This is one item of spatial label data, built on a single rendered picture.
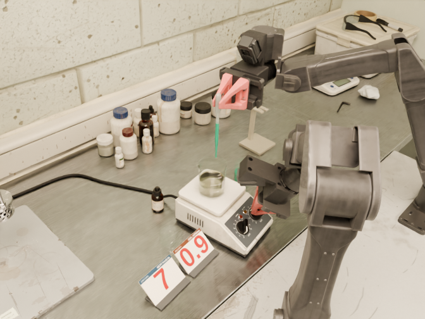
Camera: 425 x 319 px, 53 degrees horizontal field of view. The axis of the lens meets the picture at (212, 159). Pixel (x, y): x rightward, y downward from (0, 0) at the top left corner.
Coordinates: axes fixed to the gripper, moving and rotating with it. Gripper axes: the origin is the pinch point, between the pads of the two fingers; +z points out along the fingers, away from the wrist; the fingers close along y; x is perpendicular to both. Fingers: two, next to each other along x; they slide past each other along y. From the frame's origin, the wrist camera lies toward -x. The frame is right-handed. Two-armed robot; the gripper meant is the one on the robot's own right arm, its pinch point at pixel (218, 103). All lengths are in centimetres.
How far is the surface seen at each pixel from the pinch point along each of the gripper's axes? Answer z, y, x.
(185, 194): 5.0, -4.9, 23.1
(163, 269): 21.1, 1.7, 28.7
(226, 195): -0.6, 2.7, 23.3
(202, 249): 10.6, 4.0, 30.4
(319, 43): -108, -20, 26
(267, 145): -34.9, -4.5, 31.5
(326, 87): -80, -5, 30
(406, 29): -131, 9, 20
